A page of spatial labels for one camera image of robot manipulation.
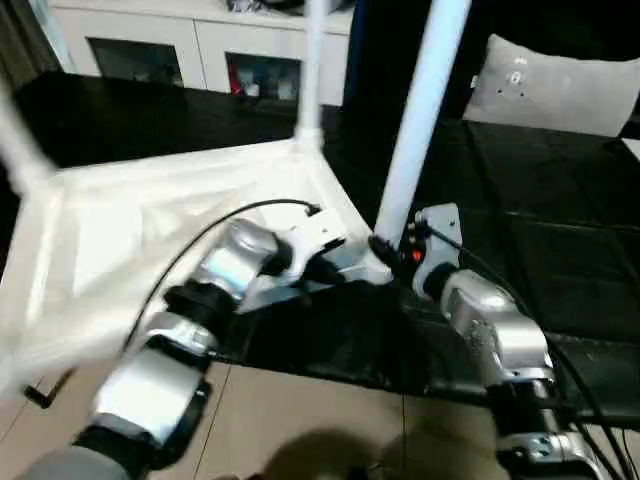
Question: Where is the black table mat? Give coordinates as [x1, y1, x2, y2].
[0, 72, 640, 426]

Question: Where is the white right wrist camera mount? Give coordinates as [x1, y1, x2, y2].
[410, 202, 464, 296]

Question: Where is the white plastic table top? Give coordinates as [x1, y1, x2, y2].
[0, 137, 394, 396]

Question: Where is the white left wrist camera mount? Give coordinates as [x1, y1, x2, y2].
[279, 209, 349, 281]

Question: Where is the black work table foot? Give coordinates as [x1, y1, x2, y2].
[23, 368, 76, 410]

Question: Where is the grey pillow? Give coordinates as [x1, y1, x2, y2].
[462, 33, 640, 139]

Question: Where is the white glass-door cabinet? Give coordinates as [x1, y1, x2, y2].
[49, 0, 354, 107]

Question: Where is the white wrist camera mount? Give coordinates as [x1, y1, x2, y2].
[410, 202, 464, 296]
[279, 209, 349, 281]

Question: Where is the grey pot on cabinet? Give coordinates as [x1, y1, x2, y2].
[264, 0, 354, 16]

